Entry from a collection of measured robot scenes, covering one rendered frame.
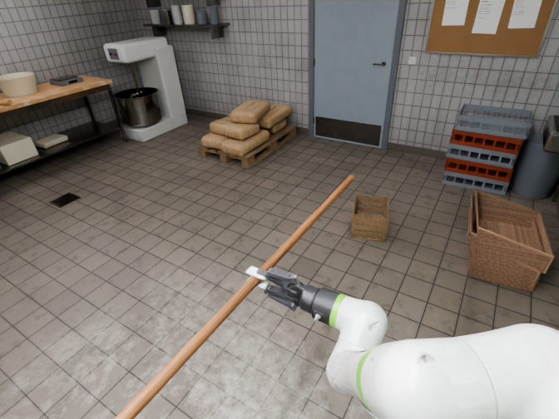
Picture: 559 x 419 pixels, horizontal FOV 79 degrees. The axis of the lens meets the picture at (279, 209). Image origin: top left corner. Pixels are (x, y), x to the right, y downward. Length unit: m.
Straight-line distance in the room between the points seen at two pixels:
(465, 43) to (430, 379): 3.99
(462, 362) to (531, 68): 3.96
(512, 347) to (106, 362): 2.28
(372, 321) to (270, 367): 1.37
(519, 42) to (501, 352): 3.88
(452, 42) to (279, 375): 3.59
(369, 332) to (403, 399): 0.44
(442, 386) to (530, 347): 0.13
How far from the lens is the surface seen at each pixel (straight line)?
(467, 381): 0.50
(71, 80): 5.58
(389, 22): 4.42
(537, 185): 4.10
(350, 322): 0.92
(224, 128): 4.41
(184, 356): 0.91
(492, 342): 0.55
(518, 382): 0.53
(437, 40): 4.33
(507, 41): 4.27
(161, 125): 5.75
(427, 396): 0.48
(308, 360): 2.24
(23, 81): 5.32
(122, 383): 2.40
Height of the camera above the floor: 1.89
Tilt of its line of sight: 34 degrees down
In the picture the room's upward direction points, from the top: 3 degrees counter-clockwise
